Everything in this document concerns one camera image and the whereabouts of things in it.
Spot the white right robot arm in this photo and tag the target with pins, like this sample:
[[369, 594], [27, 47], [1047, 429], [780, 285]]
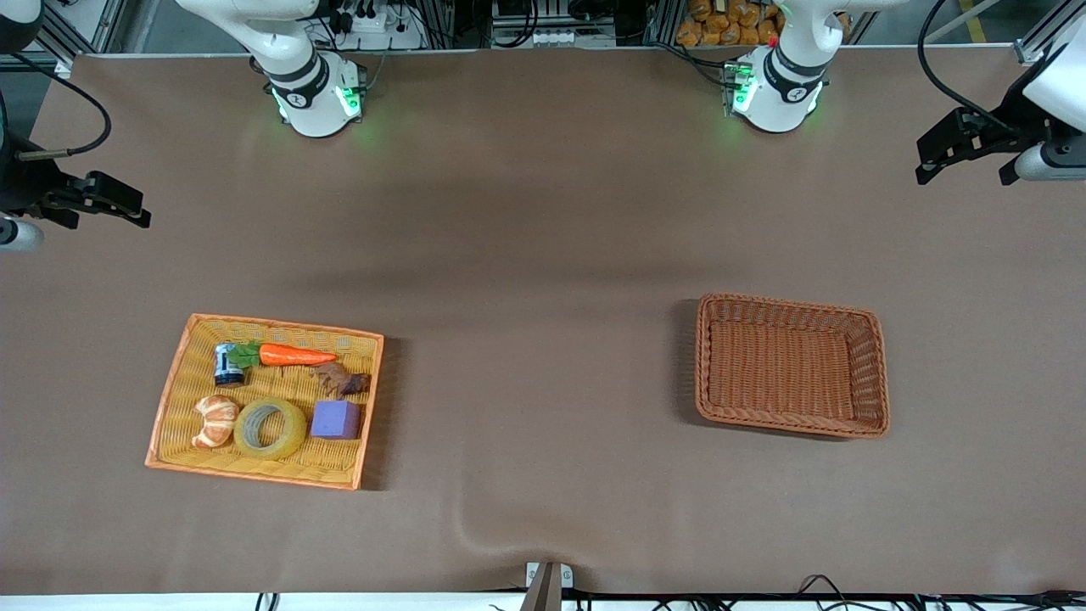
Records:
[[314, 93]]

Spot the aluminium frame profile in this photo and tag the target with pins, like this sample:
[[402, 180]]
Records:
[[72, 25], [1039, 47]]

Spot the orange woven tray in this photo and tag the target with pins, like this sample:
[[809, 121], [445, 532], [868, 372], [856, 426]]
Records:
[[288, 387]]

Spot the bag of orange buns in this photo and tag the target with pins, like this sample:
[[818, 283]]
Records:
[[721, 21]]

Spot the white power strip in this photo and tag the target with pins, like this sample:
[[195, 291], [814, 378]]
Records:
[[377, 30], [568, 38]]

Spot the small dark blue can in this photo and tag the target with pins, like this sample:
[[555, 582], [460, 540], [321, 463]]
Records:
[[227, 373]]

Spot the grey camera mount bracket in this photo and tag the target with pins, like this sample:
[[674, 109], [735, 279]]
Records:
[[547, 590]]

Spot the brown wicker basket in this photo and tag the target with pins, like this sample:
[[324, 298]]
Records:
[[789, 373]]

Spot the toy croissant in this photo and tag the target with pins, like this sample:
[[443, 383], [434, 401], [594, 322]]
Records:
[[216, 420]]

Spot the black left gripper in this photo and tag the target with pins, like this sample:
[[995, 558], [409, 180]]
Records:
[[1012, 114]]

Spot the orange toy carrot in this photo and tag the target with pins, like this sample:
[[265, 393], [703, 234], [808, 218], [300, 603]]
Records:
[[293, 355]]

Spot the yellow tape roll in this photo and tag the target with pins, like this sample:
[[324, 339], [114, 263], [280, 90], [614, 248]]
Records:
[[297, 433]]

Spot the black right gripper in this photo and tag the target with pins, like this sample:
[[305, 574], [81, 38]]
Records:
[[23, 182]]

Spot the brown toy figure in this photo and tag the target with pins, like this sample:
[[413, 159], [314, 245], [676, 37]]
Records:
[[339, 382]]

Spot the purple foam cube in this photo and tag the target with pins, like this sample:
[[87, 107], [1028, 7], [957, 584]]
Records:
[[335, 420]]

